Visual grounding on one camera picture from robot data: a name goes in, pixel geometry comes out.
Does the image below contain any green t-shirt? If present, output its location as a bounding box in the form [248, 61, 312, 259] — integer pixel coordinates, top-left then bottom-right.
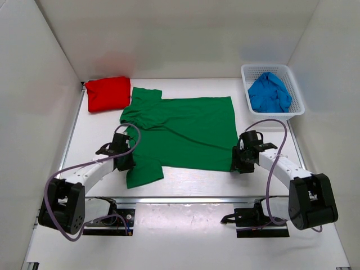
[120, 87, 237, 188]

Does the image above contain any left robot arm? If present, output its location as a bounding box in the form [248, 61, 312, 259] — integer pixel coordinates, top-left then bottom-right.
[47, 133, 135, 235]

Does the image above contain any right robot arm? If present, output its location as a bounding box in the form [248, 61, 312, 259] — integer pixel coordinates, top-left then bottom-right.
[220, 130, 339, 231]

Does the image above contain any folded red t-shirt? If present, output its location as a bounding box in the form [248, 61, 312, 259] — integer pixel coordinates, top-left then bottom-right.
[85, 76, 131, 113]

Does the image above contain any crumpled blue t-shirt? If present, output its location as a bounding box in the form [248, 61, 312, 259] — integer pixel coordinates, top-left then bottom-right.
[248, 72, 293, 113]

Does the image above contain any white plastic basket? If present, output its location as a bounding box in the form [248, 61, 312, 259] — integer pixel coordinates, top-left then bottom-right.
[241, 63, 305, 122]

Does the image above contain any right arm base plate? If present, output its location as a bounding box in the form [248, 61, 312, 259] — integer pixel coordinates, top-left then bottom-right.
[220, 208, 290, 239]

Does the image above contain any aluminium table rail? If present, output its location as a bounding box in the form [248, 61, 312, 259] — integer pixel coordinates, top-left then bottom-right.
[84, 195, 293, 204]

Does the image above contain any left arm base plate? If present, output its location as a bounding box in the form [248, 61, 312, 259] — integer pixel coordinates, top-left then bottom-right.
[83, 204, 136, 237]

